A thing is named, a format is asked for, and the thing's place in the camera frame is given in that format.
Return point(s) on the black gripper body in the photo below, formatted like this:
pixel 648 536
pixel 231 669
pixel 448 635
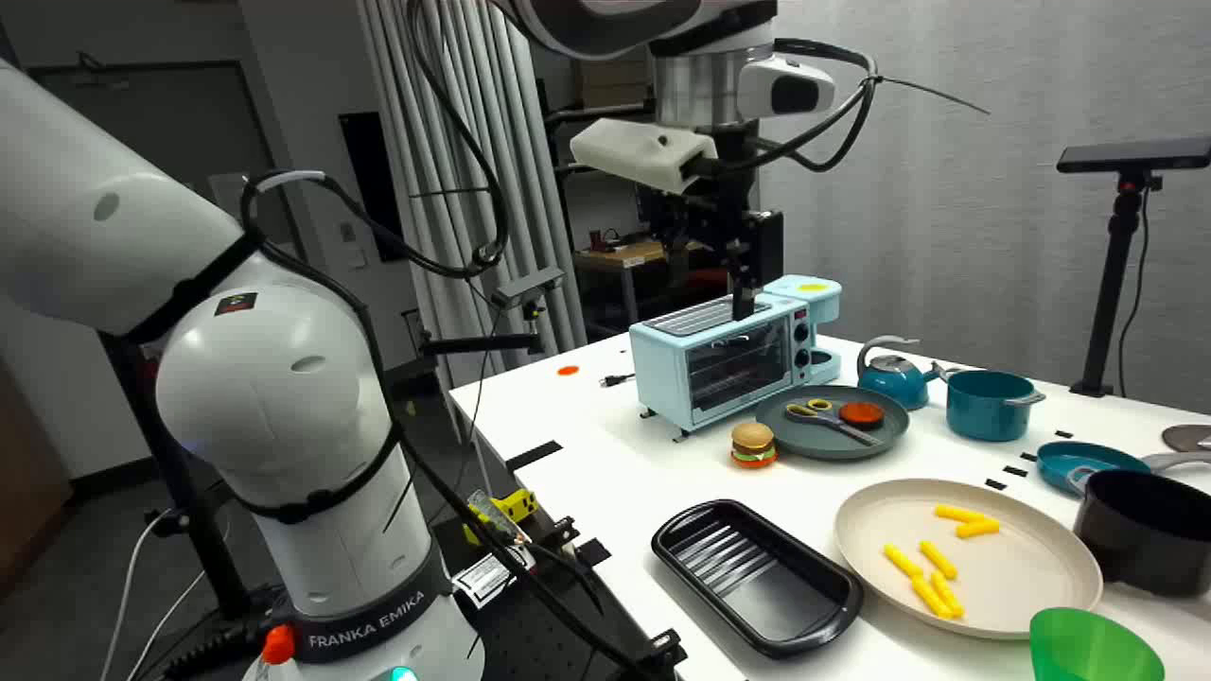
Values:
pixel 742 174

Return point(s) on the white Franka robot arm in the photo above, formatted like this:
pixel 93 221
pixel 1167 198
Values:
pixel 267 379

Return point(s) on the green plastic cup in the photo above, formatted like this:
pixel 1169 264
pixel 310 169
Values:
pixel 1100 645

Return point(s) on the light blue toy oven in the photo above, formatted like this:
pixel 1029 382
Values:
pixel 704 364

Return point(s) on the wooden background table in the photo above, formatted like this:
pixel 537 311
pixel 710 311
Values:
pixel 628 260

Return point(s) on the small grey toy utensil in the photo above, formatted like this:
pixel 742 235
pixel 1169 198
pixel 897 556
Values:
pixel 814 408

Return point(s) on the toy burger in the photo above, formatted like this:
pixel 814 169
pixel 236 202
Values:
pixel 756 442

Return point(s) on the small black clip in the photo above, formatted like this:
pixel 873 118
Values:
pixel 619 375

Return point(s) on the dark grey round plate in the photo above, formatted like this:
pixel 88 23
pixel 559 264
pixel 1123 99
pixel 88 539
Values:
pixel 817 442

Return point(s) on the red toy tomato slice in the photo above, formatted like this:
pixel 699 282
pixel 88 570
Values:
pixel 865 414

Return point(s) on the teal toy kettle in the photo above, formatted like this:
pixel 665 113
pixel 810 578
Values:
pixel 897 379

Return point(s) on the small orange disc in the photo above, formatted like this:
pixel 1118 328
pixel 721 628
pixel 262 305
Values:
pixel 569 374

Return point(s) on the white ribbed panel stack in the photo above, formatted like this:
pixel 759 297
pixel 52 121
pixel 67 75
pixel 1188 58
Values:
pixel 516 152

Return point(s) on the grey backdrop curtain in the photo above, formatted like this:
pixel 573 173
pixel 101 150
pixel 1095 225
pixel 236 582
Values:
pixel 1008 251

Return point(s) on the black tape patch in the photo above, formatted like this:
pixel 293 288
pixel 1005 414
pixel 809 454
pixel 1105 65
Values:
pixel 532 454

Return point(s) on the black clamp bar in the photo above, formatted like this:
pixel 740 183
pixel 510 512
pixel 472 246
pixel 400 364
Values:
pixel 478 343

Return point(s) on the teal toy pot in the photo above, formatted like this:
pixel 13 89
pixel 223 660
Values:
pixel 989 408

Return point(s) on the black rectangular tray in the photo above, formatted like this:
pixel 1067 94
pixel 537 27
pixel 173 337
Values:
pixel 759 572

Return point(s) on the yellow clamp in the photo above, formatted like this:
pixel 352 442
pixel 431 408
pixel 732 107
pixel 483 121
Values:
pixel 506 509

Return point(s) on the blue small bowl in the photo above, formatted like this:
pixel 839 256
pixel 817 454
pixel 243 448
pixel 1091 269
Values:
pixel 1085 468

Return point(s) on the beige round plate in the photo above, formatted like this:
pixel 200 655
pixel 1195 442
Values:
pixel 1023 570

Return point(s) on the black toy pot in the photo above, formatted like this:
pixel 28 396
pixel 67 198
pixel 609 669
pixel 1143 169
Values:
pixel 1149 543

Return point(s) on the grey door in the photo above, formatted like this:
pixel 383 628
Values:
pixel 163 125

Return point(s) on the white bottle orange cap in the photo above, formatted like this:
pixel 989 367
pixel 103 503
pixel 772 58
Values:
pixel 281 645

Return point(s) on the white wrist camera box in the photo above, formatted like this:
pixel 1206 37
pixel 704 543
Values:
pixel 645 152

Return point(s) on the black camera tripod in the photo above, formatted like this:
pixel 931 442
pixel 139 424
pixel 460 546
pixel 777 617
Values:
pixel 1118 276

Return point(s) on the silver metal bracket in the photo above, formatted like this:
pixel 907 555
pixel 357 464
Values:
pixel 494 578

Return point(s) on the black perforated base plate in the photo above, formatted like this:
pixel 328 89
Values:
pixel 552 628

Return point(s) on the black camera bar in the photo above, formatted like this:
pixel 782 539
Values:
pixel 1135 152

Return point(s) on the black stand post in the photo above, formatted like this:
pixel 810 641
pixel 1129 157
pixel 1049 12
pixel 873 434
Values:
pixel 174 493

